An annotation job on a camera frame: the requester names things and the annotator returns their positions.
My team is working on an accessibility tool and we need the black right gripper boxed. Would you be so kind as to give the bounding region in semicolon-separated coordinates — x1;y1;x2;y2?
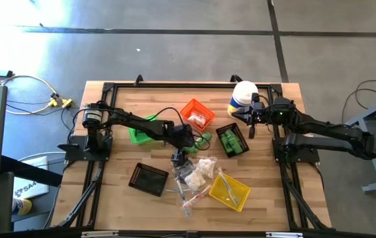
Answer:
232;93;277;140

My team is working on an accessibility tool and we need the black plastic basket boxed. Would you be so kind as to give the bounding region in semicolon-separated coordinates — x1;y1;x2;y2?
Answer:
215;122;251;159
128;162;170;198

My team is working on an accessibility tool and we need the vanity pack bag with card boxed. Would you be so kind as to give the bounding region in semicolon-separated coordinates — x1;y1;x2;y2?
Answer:
187;111;209;128

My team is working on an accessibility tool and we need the green plastic basket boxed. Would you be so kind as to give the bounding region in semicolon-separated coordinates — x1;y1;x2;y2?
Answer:
128;114;158;145

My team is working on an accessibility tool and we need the blue toothbrush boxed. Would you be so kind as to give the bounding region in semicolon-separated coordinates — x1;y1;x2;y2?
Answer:
216;167;241;206

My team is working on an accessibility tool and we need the disinfecting wipes canister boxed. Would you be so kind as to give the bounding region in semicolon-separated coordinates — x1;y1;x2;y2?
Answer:
226;80;259;119

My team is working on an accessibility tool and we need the clear bag of white cotton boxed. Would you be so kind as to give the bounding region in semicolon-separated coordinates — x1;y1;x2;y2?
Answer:
184;170;208;192
196;156;218;180

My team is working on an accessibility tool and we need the blue-head toothbrush in clear bag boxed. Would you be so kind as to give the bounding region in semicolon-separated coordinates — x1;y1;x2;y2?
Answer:
174;178;187;202

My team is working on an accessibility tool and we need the red toothbrush in clear bag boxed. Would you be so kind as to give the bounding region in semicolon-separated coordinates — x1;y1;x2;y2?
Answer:
181;184;212;210

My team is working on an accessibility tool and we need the orange plastic basket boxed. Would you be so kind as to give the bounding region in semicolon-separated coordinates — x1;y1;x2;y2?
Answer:
179;98;216;132

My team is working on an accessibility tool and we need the yellow plastic basket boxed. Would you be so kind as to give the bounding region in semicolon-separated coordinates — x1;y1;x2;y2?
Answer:
209;171;252;213

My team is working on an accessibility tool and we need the white printed box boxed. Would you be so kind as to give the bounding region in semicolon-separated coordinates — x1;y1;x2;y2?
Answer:
12;155;50;200

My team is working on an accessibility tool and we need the yellow blue container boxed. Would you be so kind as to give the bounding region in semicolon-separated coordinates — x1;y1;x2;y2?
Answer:
11;197;33;216

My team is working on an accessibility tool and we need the black aluminium table frame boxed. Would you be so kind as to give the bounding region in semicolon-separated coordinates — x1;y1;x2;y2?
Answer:
51;81;333;232

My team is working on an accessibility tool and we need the silver metal bracket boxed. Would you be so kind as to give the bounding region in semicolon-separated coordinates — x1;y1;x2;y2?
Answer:
265;231;304;238
81;231;119;238

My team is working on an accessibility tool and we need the black floor cable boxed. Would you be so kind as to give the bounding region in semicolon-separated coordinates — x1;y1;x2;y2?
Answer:
340;78;376;133

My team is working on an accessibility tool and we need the yellow cable connector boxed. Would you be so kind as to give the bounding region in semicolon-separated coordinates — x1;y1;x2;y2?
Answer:
48;93;73;109

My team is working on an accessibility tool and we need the grey desk frame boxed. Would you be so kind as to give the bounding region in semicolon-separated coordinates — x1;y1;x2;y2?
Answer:
345;91;376;194

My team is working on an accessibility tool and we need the white floor cable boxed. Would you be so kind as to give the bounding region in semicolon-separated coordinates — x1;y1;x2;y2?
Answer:
0;52;60;115

